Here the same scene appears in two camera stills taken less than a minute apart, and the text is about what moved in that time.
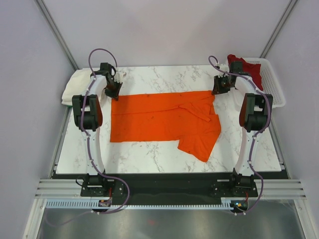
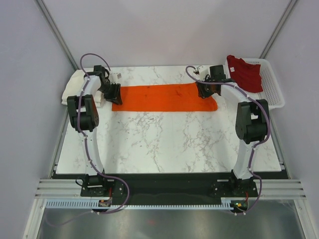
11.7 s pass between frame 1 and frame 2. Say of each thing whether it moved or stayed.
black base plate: stayed
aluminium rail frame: stayed
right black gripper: moved
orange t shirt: moved
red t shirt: stayed
